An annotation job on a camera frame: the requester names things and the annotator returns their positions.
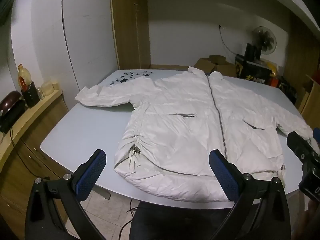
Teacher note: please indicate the orange juice bottle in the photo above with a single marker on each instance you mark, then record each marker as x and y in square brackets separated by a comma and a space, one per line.
[23, 77]

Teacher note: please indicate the yellow helmet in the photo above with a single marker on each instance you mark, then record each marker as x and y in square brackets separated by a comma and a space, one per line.
[272, 68]

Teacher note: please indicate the black cooker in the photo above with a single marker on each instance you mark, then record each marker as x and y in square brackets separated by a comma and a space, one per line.
[11, 120]

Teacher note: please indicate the white zip jacket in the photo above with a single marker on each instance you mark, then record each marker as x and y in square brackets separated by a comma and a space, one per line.
[175, 105]

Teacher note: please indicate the black star stickers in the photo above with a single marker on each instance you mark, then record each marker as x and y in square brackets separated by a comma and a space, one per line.
[125, 78]

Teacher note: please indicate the black jar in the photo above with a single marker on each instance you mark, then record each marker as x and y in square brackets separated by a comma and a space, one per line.
[30, 96]

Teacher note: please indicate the small glass jar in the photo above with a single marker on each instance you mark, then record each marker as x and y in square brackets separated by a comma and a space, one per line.
[40, 93]

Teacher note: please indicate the wooden sideboard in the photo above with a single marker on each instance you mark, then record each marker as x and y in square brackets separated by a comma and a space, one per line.
[22, 160]

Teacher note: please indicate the black and yellow box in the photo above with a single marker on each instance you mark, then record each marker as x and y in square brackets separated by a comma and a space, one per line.
[255, 72]

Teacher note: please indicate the pot with dark red lid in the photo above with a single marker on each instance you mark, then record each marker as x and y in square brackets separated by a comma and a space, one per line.
[11, 101]

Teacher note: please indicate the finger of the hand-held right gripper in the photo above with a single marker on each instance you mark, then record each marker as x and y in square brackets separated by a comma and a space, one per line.
[298, 145]
[317, 133]

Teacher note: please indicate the red canister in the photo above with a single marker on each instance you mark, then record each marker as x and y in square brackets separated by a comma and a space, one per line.
[274, 82]

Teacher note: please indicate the dark pile of bags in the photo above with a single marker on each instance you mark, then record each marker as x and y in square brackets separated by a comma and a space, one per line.
[287, 90]

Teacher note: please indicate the small cardboard box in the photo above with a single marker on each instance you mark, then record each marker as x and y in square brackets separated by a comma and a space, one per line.
[203, 66]

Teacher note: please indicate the large cardboard box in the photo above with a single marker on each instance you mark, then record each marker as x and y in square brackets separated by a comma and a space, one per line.
[223, 66]

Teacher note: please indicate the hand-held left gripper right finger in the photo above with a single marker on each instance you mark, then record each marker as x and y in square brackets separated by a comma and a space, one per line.
[225, 177]

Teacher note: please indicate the standing fan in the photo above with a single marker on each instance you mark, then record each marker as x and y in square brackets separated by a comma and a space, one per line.
[265, 40]

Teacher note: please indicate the person's dark trousers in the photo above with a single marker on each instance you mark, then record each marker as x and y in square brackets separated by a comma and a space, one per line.
[175, 222]

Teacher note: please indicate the grey table leg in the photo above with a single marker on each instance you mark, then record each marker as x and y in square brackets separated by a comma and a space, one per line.
[102, 194]

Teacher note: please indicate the wooden side cabinet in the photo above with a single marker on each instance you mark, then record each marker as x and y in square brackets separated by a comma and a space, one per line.
[311, 97]

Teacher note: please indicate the clear plastic container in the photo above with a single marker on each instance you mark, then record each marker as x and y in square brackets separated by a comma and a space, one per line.
[47, 87]

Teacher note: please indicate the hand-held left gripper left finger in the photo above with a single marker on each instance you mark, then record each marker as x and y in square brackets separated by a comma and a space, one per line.
[91, 177]

